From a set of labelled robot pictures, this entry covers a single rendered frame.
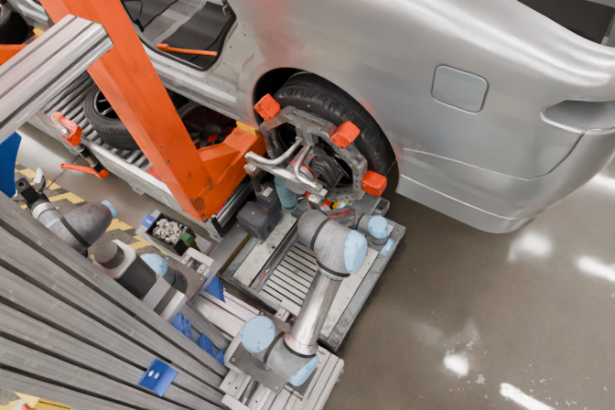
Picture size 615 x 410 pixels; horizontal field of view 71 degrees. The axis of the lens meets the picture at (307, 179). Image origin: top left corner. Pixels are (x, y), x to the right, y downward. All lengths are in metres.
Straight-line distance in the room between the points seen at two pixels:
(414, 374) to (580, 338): 0.88
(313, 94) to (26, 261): 1.29
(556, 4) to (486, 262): 1.48
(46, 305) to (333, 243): 0.73
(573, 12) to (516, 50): 1.54
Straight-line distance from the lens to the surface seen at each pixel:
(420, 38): 1.39
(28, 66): 0.87
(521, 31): 1.34
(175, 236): 2.32
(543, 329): 2.72
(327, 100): 1.81
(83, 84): 3.95
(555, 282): 2.84
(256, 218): 2.42
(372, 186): 1.88
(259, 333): 1.49
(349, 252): 1.26
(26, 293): 0.89
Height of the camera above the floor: 2.45
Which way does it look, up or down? 55 degrees down
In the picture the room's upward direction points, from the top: 11 degrees counter-clockwise
